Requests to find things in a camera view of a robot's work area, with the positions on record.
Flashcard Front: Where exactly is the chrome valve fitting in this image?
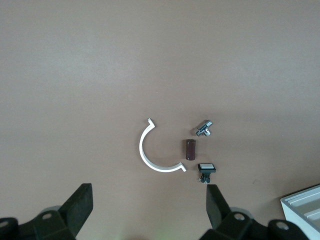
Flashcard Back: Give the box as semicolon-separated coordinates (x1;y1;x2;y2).
194;118;214;138

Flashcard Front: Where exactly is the white rectangular push button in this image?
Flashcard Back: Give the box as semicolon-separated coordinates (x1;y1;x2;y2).
195;162;217;185

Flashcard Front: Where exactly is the white half ring clamp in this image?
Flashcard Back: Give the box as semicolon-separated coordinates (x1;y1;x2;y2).
138;117;188;173

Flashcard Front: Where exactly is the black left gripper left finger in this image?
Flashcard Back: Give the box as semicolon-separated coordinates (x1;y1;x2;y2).
0;183;94;240

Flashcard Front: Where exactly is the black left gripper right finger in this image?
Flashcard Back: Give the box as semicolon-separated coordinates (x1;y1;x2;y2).
199;184;308;240

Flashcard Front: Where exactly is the large table cover mat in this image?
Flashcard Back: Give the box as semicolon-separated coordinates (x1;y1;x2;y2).
0;0;320;240

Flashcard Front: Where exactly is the dark brown cylinder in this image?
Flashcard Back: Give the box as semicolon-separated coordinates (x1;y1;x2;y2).
184;138;196;161

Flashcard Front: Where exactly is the white drawer cabinet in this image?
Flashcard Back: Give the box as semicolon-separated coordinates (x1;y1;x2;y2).
279;184;320;240

